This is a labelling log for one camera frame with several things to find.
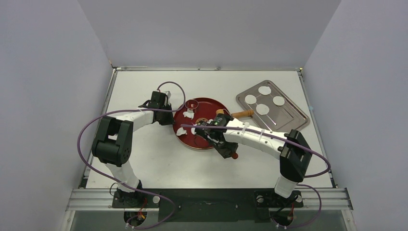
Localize round red lacquer tray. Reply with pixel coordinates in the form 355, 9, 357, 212
173, 97, 227, 150

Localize wooden dough roller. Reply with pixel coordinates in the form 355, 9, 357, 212
216, 109, 255, 119

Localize white dough piece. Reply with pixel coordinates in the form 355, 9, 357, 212
176, 127, 188, 136

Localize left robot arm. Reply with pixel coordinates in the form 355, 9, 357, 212
91, 90, 175, 207

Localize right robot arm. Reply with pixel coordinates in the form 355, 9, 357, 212
192, 114, 312, 205

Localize torn white dough scrap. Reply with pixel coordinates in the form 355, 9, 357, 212
182, 110, 194, 119

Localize white dumpling wrapper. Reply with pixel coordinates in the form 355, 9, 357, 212
256, 104, 270, 116
258, 86, 271, 95
273, 96, 285, 106
244, 95, 257, 104

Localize rectangular steel tray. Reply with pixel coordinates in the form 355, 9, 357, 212
236, 80, 310, 132

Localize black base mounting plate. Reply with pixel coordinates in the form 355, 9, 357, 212
112, 188, 304, 223

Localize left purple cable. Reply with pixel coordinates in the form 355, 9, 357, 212
77, 81, 187, 231

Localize aluminium frame rail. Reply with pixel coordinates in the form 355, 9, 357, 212
66, 189, 354, 212

